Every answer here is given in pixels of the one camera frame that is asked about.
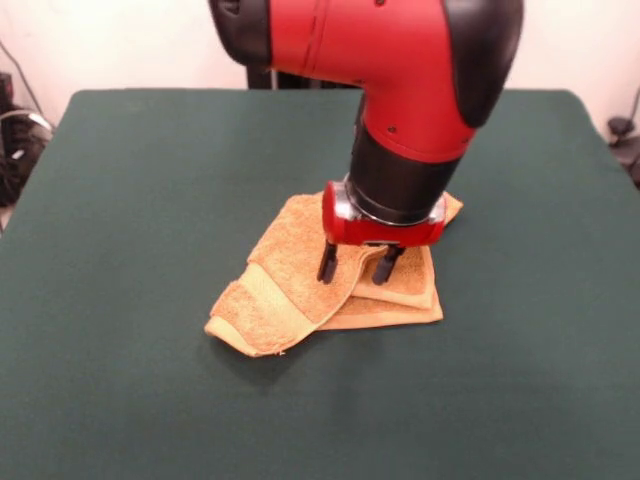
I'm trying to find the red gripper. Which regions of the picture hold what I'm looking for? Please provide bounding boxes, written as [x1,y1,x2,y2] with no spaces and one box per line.
[316,180,447,287]

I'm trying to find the orange terry towel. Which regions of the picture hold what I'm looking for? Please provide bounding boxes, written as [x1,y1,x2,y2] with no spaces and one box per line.
[203,187,464,359]

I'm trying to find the dark green table cloth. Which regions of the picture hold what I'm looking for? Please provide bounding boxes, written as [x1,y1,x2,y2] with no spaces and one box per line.
[0,87,640,480]

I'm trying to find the black stand base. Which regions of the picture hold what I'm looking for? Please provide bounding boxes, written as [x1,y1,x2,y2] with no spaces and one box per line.
[0,104,54,209]
[606,115,640,191]

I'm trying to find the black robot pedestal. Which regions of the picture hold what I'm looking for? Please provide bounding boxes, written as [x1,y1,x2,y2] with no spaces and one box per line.
[244,62,364,91]

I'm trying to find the grey cable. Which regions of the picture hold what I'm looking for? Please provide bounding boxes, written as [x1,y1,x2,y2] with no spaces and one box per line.
[0,39,56,134]

